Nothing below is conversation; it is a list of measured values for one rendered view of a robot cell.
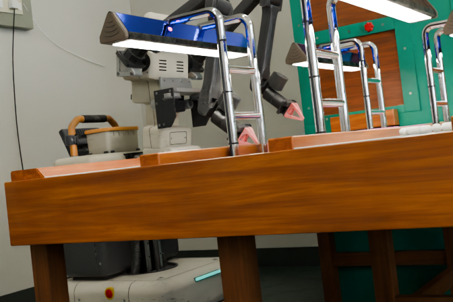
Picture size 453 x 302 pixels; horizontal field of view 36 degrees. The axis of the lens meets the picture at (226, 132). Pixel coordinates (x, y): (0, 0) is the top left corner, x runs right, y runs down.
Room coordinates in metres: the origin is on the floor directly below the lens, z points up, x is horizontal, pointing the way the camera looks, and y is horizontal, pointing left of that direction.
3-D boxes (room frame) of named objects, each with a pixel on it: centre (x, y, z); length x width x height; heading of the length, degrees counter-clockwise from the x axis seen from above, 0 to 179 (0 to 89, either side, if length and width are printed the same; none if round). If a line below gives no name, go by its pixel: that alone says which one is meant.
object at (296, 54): (2.73, -0.43, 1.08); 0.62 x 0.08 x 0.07; 148
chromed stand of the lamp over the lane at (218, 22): (1.86, 0.01, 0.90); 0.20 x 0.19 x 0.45; 148
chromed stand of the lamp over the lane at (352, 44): (2.68, -0.50, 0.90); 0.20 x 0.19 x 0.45; 148
